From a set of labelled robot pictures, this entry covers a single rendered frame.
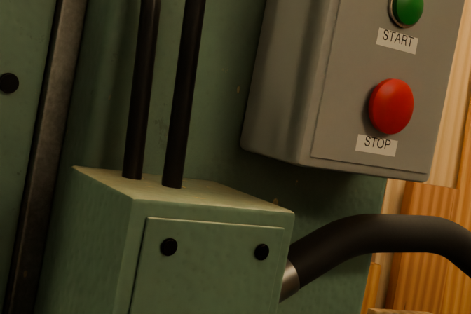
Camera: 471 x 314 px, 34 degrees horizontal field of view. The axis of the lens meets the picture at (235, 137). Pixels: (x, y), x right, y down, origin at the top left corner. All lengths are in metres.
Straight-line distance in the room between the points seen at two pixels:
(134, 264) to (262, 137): 0.12
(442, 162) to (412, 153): 1.75
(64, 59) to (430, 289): 1.76
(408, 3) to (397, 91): 0.05
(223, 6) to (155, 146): 0.09
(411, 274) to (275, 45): 1.67
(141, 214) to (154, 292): 0.04
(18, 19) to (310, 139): 0.17
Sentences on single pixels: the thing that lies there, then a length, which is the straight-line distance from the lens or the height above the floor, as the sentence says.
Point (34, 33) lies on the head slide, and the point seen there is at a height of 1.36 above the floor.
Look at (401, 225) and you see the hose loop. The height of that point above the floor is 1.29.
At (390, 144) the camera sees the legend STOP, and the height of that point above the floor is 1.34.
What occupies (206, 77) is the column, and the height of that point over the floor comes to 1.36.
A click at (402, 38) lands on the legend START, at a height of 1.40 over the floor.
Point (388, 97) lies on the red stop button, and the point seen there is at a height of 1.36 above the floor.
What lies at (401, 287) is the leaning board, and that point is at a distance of 2.05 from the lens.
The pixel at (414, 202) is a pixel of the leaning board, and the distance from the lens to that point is 2.03.
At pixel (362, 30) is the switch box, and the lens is 0.41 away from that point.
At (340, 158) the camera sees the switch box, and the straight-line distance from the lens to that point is 0.41.
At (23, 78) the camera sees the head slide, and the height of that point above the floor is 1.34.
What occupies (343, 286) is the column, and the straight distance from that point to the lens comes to 0.52.
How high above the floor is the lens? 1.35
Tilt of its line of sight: 3 degrees down
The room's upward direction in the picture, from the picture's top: 11 degrees clockwise
